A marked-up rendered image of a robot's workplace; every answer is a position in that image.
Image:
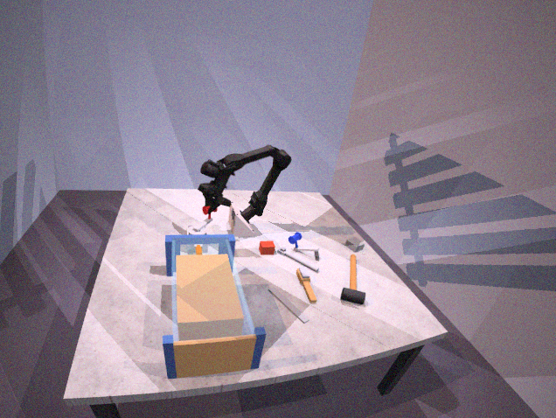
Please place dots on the grey flat bar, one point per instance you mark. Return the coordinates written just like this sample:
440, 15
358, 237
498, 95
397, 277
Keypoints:
289, 305

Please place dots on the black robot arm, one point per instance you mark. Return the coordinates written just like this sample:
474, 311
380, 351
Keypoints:
233, 162

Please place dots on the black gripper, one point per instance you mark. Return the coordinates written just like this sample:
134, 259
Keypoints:
214, 201

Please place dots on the black mallet with wooden handle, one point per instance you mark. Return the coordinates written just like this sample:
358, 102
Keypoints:
352, 294

